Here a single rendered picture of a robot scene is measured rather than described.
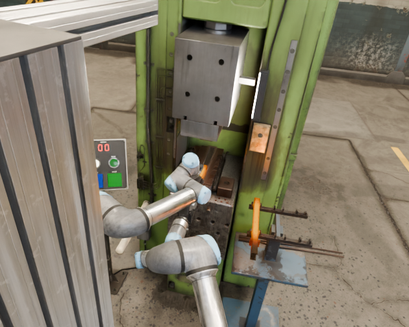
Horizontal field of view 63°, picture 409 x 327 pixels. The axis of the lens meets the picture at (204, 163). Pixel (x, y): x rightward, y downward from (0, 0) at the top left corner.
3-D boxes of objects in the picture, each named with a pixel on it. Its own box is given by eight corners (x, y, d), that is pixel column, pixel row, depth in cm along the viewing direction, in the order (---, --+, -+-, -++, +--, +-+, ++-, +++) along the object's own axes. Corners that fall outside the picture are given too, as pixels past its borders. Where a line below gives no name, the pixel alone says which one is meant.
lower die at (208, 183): (210, 194, 193) (211, 183, 189) (177, 188, 196) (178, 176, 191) (222, 158, 228) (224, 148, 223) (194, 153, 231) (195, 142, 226)
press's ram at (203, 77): (245, 130, 167) (258, 49, 145) (171, 117, 172) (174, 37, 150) (252, 100, 202) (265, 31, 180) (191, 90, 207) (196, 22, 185)
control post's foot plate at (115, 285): (117, 296, 235) (116, 288, 230) (88, 289, 238) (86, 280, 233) (129, 272, 253) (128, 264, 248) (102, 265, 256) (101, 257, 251)
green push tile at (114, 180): (122, 186, 183) (121, 173, 182) (107, 187, 181) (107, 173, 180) (122, 186, 185) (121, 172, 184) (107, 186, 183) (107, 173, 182)
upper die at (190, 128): (217, 141, 174) (219, 125, 169) (180, 135, 177) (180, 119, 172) (228, 111, 209) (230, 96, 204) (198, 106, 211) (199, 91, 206)
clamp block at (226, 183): (230, 198, 192) (232, 190, 188) (216, 196, 193) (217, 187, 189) (234, 187, 202) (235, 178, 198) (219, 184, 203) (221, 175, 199)
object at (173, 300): (217, 329, 220) (217, 329, 219) (135, 308, 228) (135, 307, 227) (226, 281, 253) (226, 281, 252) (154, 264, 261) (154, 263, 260)
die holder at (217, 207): (224, 259, 211) (233, 206, 186) (166, 246, 216) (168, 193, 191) (235, 205, 257) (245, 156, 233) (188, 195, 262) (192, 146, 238)
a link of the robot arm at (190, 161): (176, 160, 150) (189, 147, 153) (179, 171, 160) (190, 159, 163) (190, 169, 148) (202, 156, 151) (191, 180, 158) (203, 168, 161)
